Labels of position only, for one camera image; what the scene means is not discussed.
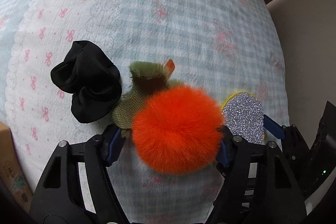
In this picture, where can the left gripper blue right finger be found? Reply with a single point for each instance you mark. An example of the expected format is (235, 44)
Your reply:
(258, 187)

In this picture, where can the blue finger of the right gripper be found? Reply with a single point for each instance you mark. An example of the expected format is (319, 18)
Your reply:
(275, 129)

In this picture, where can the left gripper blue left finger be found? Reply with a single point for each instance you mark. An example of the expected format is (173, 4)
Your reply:
(58, 197)

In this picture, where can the silver glitter oval pad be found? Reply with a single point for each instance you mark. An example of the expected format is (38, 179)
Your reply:
(243, 115)

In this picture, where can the orange fluffy pompom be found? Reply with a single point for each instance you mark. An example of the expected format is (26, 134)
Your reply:
(177, 131)

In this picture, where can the black scrunchie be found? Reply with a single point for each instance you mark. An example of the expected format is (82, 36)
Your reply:
(92, 79)

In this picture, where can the cardboard box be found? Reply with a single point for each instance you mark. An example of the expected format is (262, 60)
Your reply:
(11, 172)

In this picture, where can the patterned bed sheet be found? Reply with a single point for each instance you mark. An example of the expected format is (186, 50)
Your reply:
(222, 46)

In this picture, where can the olive green plush piece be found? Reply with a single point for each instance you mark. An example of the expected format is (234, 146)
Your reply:
(147, 79)

